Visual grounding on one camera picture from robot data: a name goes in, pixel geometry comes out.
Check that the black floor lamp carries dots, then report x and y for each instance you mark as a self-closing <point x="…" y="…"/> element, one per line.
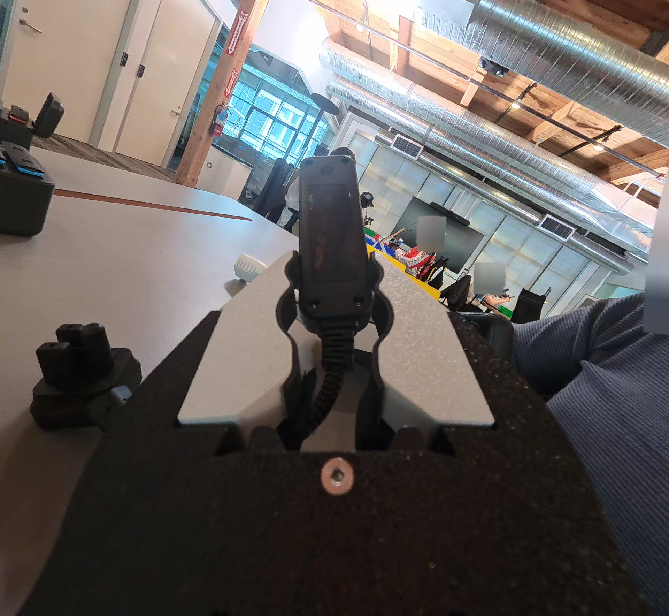
<point x="325" y="100"/>

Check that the black angled plug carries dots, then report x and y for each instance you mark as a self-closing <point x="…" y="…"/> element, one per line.
<point x="83" y="375"/>

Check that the person's right forearm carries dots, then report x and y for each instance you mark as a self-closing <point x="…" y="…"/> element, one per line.
<point x="616" y="417"/>

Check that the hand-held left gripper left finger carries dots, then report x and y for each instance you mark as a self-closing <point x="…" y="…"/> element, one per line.
<point x="235" y="365"/>

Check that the white recycling bin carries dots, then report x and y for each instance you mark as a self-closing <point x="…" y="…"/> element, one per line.
<point x="224" y="174"/>

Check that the cream double door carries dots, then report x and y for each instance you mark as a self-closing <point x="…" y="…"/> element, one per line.
<point x="167" y="77"/>

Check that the cream single door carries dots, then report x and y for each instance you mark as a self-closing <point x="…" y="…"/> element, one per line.
<point x="68" y="25"/>

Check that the black wall screen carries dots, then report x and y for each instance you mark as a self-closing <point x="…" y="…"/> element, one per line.
<point x="465" y="244"/>

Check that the red fire extinguisher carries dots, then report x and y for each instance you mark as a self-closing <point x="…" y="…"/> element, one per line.
<point x="219" y="119"/>

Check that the black battery charger case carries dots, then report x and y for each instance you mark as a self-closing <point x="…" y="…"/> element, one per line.
<point x="21" y="197"/>
<point x="49" y="114"/>

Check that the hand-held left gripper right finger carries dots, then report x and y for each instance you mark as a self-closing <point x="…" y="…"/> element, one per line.
<point x="434" y="365"/>

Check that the wooden post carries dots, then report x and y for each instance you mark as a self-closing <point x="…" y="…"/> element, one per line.
<point x="230" y="51"/>

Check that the white power plug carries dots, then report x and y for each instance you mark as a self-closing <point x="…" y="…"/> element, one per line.
<point x="250" y="266"/>

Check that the black power strip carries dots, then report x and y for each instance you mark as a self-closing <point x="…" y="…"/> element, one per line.
<point x="329" y="229"/>

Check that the large silver air duct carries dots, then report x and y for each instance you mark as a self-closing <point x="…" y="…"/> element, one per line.
<point x="575" y="51"/>

